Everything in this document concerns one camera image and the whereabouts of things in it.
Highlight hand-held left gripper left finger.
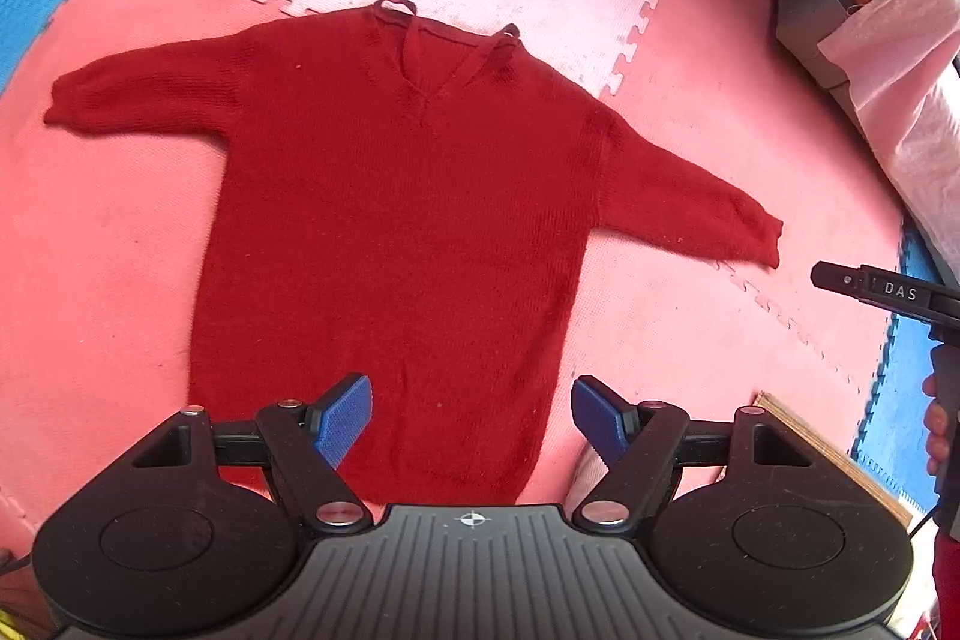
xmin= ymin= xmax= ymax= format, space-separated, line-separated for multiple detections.
xmin=124 ymin=375 xmax=374 ymax=532

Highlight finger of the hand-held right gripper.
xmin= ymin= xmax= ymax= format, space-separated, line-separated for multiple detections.
xmin=812 ymin=263 xmax=863 ymax=298

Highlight red knit sweater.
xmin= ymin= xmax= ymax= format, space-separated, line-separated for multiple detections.
xmin=43 ymin=0 xmax=785 ymax=507

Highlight person's right hand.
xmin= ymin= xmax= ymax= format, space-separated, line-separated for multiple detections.
xmin=924 ymin=374 xmax=960 ymax=480

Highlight blue foam mat tile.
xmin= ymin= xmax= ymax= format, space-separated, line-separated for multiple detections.
xmin=851 ymin=227 xmax=960 ymax=483
xmin=0 ymin=0 xmax=117 ymax=90

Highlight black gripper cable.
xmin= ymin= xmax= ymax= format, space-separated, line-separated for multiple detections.
xmin=910 ymin=497 xmax=944 ymax=540

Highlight person's right forearm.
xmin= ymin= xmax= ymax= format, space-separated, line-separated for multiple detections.
xmin=934 ymin=520 xmax=960 ymax=640

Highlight coral pink foam mat tile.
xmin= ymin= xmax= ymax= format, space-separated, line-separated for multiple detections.
xmin=600 ymin=0 xmax=912 ymax=386
xmin=0 ymin=0 xmax=601 ymax=536

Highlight woven bamboo mat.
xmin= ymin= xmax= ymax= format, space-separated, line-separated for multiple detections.
xmin=752 ymin=391 xmax=914 ymax=530

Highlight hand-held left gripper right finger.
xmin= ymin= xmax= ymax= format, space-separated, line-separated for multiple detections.
xmin=571 ymin=376 xmax=822 ymax=532

